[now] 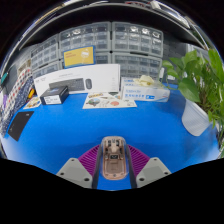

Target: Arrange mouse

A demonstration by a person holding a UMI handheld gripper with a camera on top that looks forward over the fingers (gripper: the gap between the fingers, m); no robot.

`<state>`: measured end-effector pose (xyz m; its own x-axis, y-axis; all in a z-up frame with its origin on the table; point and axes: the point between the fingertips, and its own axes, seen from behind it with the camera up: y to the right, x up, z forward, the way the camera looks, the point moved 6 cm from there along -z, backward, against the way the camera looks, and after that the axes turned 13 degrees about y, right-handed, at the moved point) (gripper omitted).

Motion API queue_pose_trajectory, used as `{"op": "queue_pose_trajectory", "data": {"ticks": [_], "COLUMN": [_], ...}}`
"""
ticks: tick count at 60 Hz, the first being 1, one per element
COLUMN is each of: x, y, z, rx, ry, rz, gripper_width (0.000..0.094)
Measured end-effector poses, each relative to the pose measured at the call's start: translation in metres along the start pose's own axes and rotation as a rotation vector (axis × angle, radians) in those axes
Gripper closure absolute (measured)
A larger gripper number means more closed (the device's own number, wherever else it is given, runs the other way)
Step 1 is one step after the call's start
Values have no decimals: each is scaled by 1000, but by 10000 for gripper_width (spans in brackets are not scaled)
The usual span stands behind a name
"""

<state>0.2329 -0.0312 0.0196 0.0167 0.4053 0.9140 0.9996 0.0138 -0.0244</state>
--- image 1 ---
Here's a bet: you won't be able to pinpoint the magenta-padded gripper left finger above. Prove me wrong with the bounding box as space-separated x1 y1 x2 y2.
55 143 105 190

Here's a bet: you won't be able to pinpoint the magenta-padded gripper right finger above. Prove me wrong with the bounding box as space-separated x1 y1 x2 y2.
124 143 173 190

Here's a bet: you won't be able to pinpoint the transparent pink computer mouse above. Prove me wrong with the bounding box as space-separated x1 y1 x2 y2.
100 135 129 181

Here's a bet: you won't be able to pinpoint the black mouse pad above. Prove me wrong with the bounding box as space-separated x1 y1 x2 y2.
7 110 35 142

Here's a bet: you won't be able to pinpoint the white ribbed plant pot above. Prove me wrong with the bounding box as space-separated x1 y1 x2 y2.
181 98 211 137

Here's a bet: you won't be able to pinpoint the white and blue tissue box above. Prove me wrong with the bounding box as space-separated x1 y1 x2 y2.
120 75 171 103

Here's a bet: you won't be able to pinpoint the cartoon sticker sheet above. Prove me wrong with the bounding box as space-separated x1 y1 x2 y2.
82 91 138 110
23 96 42 110

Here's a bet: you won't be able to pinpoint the small black product box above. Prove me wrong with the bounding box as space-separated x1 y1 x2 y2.
39 85 70 106

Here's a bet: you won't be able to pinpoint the white keyboard packaging box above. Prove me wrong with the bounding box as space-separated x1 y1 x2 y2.
33 63 122 98

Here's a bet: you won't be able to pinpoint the green leafy plant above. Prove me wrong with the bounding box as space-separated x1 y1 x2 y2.
162 48 224 158

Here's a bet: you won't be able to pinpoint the yellow and blue box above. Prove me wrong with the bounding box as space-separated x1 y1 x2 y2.
62 45 97 69

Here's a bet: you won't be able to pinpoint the dark wall shelf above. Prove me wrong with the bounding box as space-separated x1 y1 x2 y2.
18 0 209 48

